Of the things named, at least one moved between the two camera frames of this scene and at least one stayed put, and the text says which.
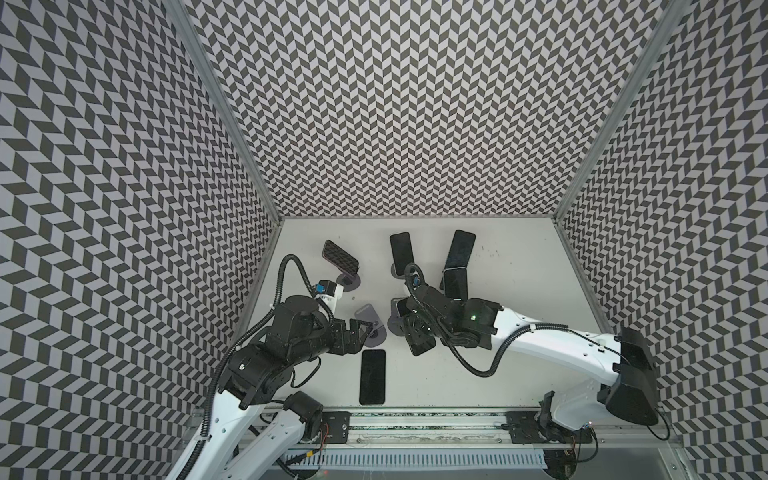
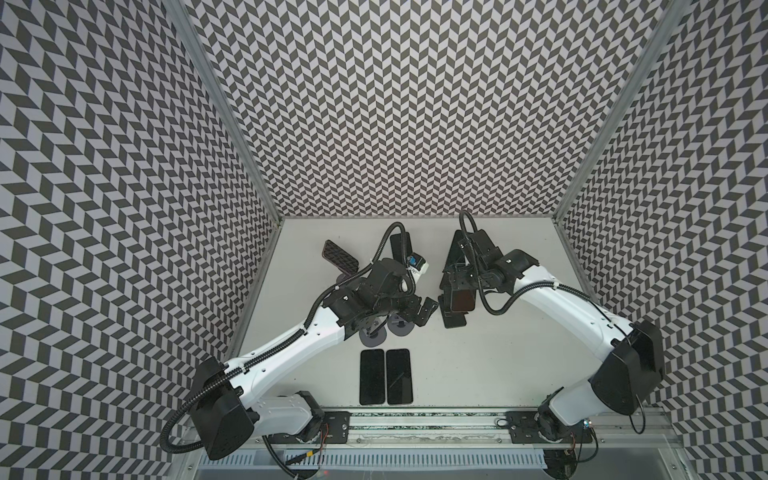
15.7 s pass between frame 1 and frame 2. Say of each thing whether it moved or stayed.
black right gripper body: moved
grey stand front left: stayed
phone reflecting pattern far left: stayed
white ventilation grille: stayed
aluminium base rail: stayed
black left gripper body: moved
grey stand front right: stayed
